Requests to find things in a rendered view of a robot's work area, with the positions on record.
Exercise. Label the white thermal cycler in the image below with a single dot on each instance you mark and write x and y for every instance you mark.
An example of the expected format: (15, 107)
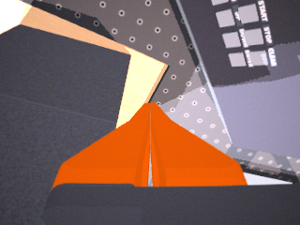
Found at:
(250, 51)

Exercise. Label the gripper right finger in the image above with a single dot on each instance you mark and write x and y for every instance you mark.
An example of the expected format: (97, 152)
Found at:
(181, 159)

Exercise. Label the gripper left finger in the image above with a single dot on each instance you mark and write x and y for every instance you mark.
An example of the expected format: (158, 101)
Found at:
(120, 157)

